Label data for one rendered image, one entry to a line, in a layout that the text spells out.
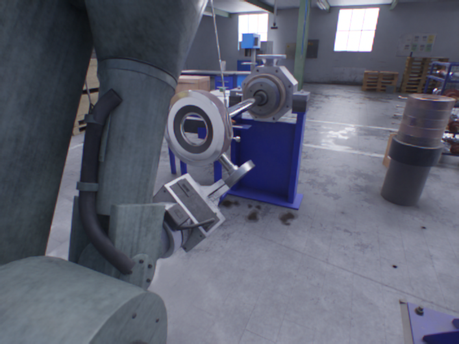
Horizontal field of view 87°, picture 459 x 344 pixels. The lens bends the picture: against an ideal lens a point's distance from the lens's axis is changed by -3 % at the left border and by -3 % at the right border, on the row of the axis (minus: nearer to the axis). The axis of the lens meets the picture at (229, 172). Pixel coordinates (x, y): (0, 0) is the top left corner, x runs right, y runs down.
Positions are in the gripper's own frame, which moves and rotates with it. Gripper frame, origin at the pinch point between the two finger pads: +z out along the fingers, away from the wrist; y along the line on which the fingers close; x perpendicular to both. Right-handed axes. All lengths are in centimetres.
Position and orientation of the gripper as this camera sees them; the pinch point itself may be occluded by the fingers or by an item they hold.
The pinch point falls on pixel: (218, 189)
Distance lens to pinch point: 108.2
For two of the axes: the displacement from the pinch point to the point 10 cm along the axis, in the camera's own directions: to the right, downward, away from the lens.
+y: -6.4, -7.6, 0.9
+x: -6.0, 5.7, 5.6
